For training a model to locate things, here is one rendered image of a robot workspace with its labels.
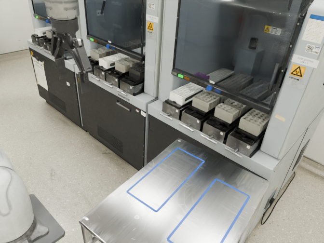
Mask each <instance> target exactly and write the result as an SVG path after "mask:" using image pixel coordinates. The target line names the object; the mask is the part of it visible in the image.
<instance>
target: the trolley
mask: <svg viewBox="0 0 324 243"><path fill-rule="evenodd" d="M269 185H270V182H269V181H267V180H265V179H263V178H261V177H259V176H257V175H255V174H253V173H251V172H249V171H247V170H245V169H242V168H240V167H238V166H236V165H234V164H232V163H230V162H228V161H226V160H224V159H222V158H220V157H218V156H216V155H214V154H212V153H210V152H207V151H205V150H203V149H201V148H199V147H197V146H195V145H193V144H191V143H189V142H187V141H185V140H183V139H181V138H178V139H177V140H176V141H175V142H173V143H172V144H171V145H170V146H168V147H167V148H166V149H165V150H164V151H162V152H161V153H160V154H159V155H157V156H156V157H155V158H154V159H153V160H151V161H150V162H149V163H148V164H146V165H145V166H144V167H143V168H141V169H140V170H139V171H138V172H137V173H135V174H134V175H133V176H132V177H131V178H129V179H128V180H127V181H126V182H124V183H123V184H122V185H121V186H119V187H118V188H117V189H116V190H115V191H113V192H112V193H111V194H110V195H109V196H107V197H106V198H105V199H104V200H103V201H101V202H100V203H99V204H98V205H97V206H95V207H94V208H93V209H92V210H91V211H89V212H88V213H87V214H86V215H84V216H83V217H82V218H81V219H79V224H80V225H81V230H82V236H83V241H84V243H95V242H96V241H98V240H99V241H100V242H101V243H238V242H239V243H245V241H246V238H247V236H248V234H249V231H250V229H251V226H252V224H253V222H254V219H255V217H256V215H257V212H258V210H259V207H260V205H261V202H262V200H263V197H264V195H265V193H266V190H267V188H268V187H269ZM93 236H94V237H93Z"/></svg>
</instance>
